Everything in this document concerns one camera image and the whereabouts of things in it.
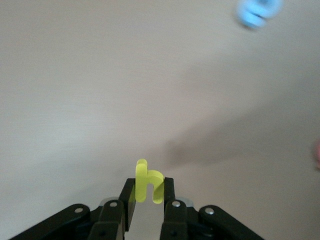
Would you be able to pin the blue lowercase letter a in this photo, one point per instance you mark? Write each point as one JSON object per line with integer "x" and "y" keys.
{"x": 252, "y": 17}

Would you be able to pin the yellow lowercase letter h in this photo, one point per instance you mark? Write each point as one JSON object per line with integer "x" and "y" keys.
{"x": 141, "y": 180}

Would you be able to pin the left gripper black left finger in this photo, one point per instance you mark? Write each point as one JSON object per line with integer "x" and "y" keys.
{"x": 110, "y": 220}

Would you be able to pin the red uppercase letter Q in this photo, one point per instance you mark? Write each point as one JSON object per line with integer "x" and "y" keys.
{"x": 317, "y": 155}

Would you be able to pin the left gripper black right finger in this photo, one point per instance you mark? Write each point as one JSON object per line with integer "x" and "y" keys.
{"x": 175, "y": 220}

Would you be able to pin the brown table cover sheet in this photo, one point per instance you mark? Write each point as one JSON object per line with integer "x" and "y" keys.
{"x": 100, "y": 87}

